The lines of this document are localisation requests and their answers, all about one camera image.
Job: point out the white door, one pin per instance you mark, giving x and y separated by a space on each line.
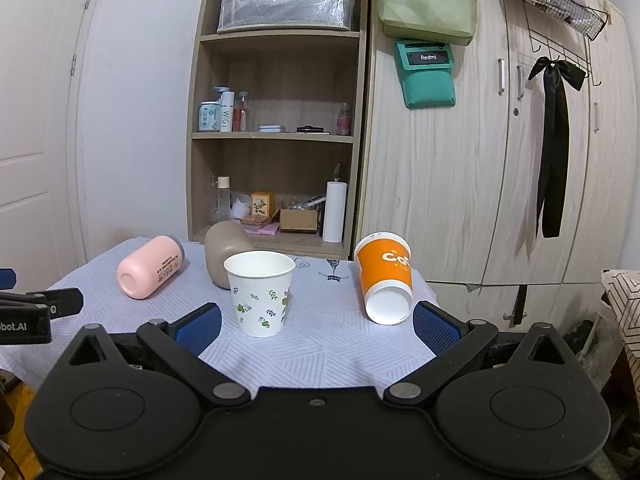
30 110

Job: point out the white pump bottle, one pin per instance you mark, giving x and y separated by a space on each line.
227 112

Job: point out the light wood wardrobe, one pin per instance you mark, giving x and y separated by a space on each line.
425 175

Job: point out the flat white tin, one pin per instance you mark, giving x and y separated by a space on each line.
272 129

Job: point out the beige cup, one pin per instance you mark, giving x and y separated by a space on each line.
222 250

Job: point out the white paper roll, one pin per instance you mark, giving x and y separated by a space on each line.
334 212

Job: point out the flat black case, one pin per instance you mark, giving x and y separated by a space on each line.
312 130

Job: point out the clear bottle cream cap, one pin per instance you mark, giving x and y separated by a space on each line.
222 202

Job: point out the red liquid bottle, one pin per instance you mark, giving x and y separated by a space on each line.
241 115

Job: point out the pink notepad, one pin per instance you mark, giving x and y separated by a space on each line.
262 229

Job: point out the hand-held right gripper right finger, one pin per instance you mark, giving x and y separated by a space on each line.
436 327

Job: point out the orange paper cup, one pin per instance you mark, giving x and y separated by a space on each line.
385 270

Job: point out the wooden shelf unit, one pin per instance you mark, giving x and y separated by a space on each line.
280 85

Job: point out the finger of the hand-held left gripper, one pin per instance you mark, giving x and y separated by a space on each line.
60 302
6 278

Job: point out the flower print wooden box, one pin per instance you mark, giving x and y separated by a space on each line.
262 205

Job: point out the green quilted bag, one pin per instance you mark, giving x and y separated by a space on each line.
425 10

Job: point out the black ribbon bow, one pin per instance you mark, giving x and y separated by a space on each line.
554 160

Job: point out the teal label jar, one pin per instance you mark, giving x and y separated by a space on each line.
209 117

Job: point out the white leaf print paper cup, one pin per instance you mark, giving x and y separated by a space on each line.
260 305

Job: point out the small cardboard box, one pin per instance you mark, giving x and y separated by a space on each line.
299 220

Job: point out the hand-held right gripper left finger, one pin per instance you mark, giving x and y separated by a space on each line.
200 327

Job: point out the striped pattern cushion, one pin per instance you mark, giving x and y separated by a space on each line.
622 305

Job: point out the pink bottle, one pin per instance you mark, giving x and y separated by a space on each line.
343 121
150 267

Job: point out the plastic wrapped storage box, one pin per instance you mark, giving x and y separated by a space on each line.
287 2

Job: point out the teal pouch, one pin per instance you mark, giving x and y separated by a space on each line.
430 85

